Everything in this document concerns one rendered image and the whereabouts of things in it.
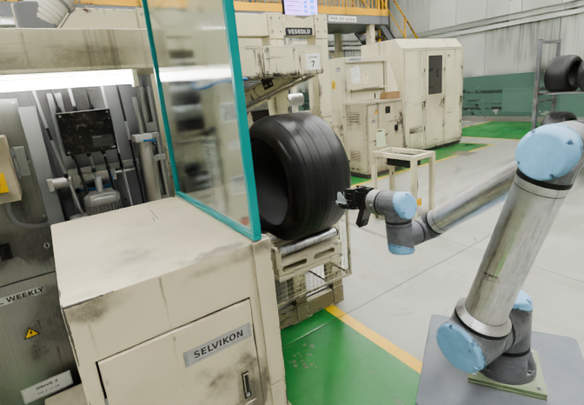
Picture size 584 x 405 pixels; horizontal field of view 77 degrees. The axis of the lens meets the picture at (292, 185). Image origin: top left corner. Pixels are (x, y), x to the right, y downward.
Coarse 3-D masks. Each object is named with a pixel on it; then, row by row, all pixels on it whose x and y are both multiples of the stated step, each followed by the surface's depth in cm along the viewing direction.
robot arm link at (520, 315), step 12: (516, 300) 113; (528, 300) 114; (516, 312) 112; (528, 312) 113; (516, 324) 111; (528, 324) 114; (516, 336) 111; (528, 336) 115; (516, 348) 115; (528, 348) 117
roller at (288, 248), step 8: (320, 232) 171; (328, 232) 172; (336, 232) 175; (296, 240) 165; (304, 240) 165; (312, 240) 167; (320, 240) 170; (280, 248) 159; (288, 248) 160; (296, 248) 163
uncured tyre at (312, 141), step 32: (256, 128) 162; (288, 128) 151; (320, 128) 156; (256, 160) 193; (288, 160) 147; (320, 160) 148; (256, 192) 194; (288, 192) 201; (320, 192) 148; (288, 224) 157; (320, 224) 159
